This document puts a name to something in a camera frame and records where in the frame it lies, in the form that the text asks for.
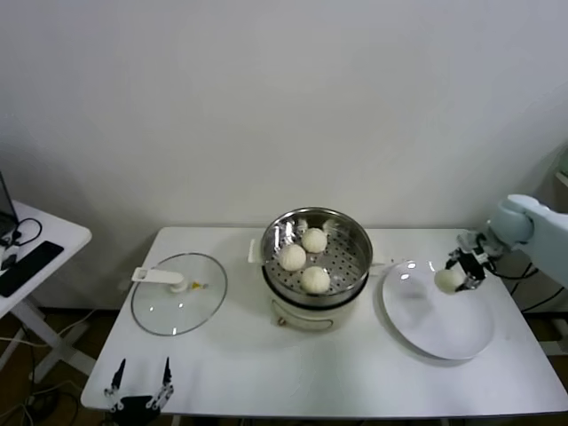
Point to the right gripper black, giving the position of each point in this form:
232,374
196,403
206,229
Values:
472,266

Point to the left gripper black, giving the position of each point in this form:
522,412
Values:
133,406

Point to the white steamed baozi bun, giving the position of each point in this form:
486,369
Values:
292,257
448,281
315,279
314,240

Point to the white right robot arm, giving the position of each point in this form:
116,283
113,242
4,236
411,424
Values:
546,235

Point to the stainless steel steamer basket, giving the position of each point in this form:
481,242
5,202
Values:
350,262

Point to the steel steamer pot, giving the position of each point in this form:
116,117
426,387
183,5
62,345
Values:
306,317

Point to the white round plate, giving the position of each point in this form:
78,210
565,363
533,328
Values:
435,328

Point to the pale green furniture panel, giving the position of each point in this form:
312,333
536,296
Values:
557,160

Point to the black flat phone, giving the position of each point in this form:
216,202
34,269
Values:
31,267

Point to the white folding side table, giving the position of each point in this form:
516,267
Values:
66,231

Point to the dark laptop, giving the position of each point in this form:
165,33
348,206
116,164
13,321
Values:
5,199

